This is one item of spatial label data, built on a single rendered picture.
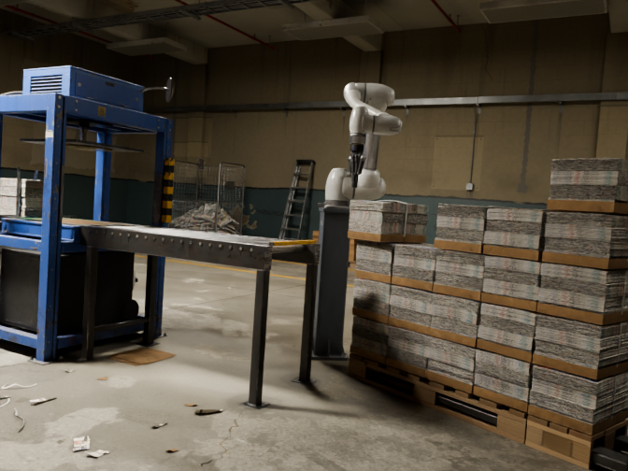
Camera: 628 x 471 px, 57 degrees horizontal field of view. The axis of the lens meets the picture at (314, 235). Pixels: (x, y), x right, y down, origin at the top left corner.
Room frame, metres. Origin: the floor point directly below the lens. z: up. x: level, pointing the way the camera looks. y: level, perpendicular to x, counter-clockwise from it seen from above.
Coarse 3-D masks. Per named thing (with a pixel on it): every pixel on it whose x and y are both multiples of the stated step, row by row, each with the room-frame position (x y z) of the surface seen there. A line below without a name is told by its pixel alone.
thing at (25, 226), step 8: (8, 224) 3.70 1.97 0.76; (16, 224) 3.66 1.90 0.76; (24, 224) 3.62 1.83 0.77; (32, 224) 3.59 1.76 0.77; (40, 224) 3.54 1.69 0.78; (64, 224) 3.51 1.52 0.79; (72, 224) 3.50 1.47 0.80; (80, 224) 3.50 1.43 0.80; (88, 224) 3.55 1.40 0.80; (96, 224) 3.61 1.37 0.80; (104, 224) 3.67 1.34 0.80; (112, 224) 3.73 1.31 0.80; (120, 224) 3.79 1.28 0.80; (128, 224) 3.86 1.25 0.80; (136, 224) 3.93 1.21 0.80; (8, 232) 3.69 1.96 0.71; (16, 232) 3.66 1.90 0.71; (24, 232) 3.62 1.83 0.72; (32, 232) 3.59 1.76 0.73; (40, 232) 3.54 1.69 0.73; (64, 232) 3.44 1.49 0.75; (72, 232) 3.40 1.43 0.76; (64, 240) 3.43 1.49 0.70; (72, 240) 3.40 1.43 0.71
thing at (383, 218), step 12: (360, 204) 3.35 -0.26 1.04; (372, 204) 3.26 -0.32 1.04; (384, 204) 3.21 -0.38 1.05; (396, 204) 3.26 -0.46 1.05; (360, 216) 3.35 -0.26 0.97; (372, 216) 3.27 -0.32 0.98; (384, 216) 3.21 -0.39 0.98; (396, 216) 3.27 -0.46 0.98; (360, 228) 3.35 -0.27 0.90; (372, 228) 3.27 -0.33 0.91; (384, 228) 3.22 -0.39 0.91; (396, 228) 3.28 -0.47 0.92
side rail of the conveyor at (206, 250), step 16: (80, 240) 3.43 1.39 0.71; (96, 240) 3.37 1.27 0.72; (112, 240) 3.30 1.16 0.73; (128, 240) 3.24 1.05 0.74; (144, 240) 3.18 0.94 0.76; (160, 240) 3.13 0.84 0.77; (176, 240) 3.07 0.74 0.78; (192, 240) 3.02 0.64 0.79; (208, 240) 2.97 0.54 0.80; (176, 256) 3.07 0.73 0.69; (192, 256) 3.02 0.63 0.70; (208, 256) 2.96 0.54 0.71; (224, 256) 2.91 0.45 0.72; (240, 256) 2.87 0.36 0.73; (256, 256) 2.82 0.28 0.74
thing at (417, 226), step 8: (416, 208) 3.36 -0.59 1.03; (424, 208) 3.41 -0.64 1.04; (416, 216) 3.36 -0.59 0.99; (424, 216) 3.41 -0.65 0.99; (408, 224) 3.35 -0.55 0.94; (416, 224) 3.37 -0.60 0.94; (424, 224) 3.42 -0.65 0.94; (408, 232) 3.34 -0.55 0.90; (416, 232) 3.38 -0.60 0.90; (424, 232) 3.43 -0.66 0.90
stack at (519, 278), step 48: (384, 288) 3.24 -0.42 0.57; (480, 288) 2.78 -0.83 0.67; (528, 288) 2.59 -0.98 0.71; (384, 336) 3.23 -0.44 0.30; (432, 336) 3.00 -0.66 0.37; (480, 336) 2.75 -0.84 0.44; (528, 336) 2.58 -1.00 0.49; (384, 384) 3.23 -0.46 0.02; (432, 384) 2.95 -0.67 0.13; (480, 384) 2.74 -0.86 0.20; (528, 384) 2.55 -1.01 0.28
